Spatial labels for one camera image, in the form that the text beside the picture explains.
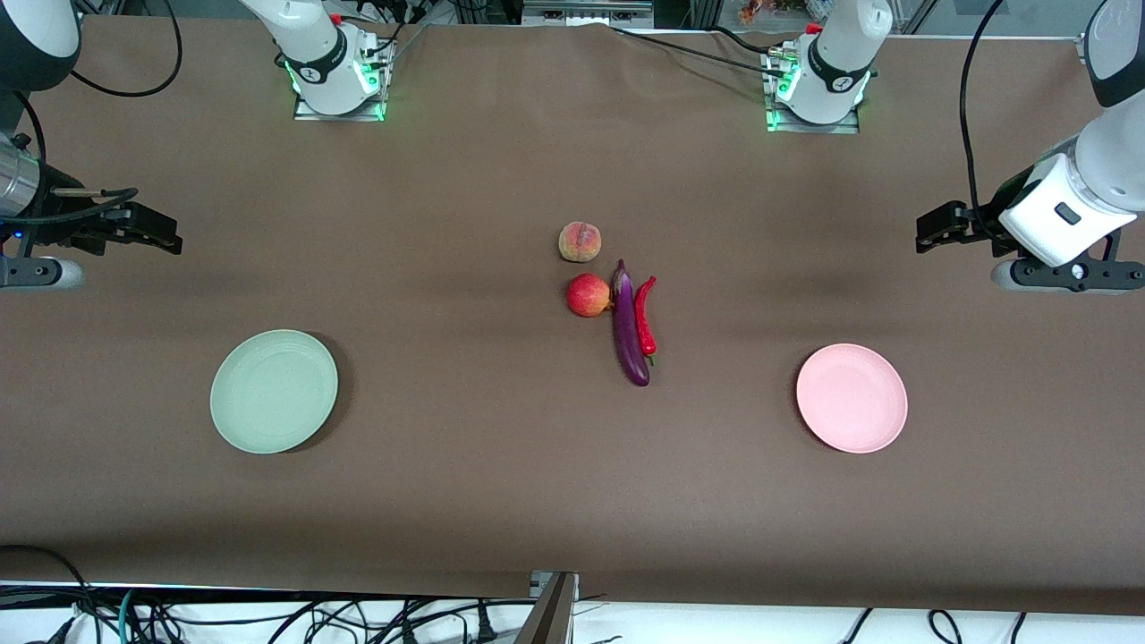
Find pink plate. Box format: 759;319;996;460
796;343;909;454

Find peach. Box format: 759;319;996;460
558;221;603;263

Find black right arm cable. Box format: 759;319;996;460
0;0;184;225

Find thick black floor cable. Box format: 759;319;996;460
0;544;95;644

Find purple eggplant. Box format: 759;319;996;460
611;258;651;387

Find brown table cover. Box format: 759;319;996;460
0;16;1145;618

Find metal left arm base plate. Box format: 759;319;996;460
763;49;873;135

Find aluminium profile post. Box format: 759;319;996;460
514;571;581;644

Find grey metal box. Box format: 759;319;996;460
522;0;656;28

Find pale green plate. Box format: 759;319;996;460
209;329;340;455

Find red chili pepper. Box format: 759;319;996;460
633;275;659;366

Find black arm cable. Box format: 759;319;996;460
0;0;184;225
959;0;1007;235

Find short black table cable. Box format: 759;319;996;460
707;25;775;55

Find red apple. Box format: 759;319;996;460
565;273;615;318

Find long black table cable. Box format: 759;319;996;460
608;27;779;77

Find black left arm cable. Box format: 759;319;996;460
959;0;1007;235

